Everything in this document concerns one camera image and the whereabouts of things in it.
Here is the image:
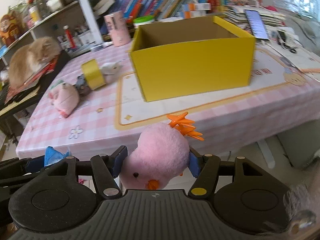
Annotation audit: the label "smartphone with lit screen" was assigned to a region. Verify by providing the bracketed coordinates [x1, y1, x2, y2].
[245, 10, 269, 41]

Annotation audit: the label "white charger plug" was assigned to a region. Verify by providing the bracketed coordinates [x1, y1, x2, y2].
[99, 62, 123, 75]

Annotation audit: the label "pink checkered tablecloth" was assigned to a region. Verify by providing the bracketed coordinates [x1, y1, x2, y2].
[16, 45, 319, 159]

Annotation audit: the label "pink chick plush toy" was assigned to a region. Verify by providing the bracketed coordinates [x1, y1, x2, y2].
[120, 112, 204, 190]

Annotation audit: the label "blue plastic packet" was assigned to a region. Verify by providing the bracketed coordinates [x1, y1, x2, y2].
[44, 146, 72, 167]

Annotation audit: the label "red bottle figurine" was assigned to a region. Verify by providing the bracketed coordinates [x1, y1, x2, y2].
[63, 25, 76, 49]

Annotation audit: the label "mint green small device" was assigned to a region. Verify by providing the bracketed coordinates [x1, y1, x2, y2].
[49, 80, 64, 89]

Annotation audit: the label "pink cylindrical humidifier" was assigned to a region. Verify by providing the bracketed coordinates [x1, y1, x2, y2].
[104, 11, 131, 47]

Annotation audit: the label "red papers under cat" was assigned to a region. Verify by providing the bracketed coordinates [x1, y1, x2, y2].
[4, 56, 59, 103]

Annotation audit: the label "black electronic keyboard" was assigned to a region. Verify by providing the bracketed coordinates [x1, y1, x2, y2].
[1, 51, 71, 121]

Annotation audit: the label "grey blue toy robot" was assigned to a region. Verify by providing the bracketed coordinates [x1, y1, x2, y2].
[74, 74, 92, 97]

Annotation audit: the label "pink pig plush toy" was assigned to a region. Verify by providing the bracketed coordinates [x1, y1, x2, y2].
[48, 81, 80, 118]

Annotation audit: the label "row of leaning books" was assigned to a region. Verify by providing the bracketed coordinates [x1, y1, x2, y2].
[93, 0, 208, 23]

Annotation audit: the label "yellow cardboard box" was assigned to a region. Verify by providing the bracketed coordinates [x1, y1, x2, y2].
[130, 16, 255, 102]

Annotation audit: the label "small spray bottle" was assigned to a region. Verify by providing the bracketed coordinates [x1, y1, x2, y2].
[90, 42, 113, 52]

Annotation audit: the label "yellow tape roll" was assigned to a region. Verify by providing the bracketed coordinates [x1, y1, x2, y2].
[81, 59, 106, 90]

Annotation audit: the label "white bottle yellow label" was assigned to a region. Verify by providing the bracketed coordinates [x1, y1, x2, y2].
[29, 5, 41, 24]

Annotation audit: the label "god of wealth figure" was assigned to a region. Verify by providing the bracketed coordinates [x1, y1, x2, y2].
[1, 10, 22, 47]

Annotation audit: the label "stack of papers and magazines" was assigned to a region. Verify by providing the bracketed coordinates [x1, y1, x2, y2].
[223, 5, 286, 26]

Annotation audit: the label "orange fluffy cat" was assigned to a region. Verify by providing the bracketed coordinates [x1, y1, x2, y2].
[8, 36, 61, 89]

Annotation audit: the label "white orange medicine box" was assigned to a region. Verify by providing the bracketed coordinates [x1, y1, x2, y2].
[183, 3, 211, 11]

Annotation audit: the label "white jar green lid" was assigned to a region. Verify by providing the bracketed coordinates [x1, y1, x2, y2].
[133, 15, 155, 29]

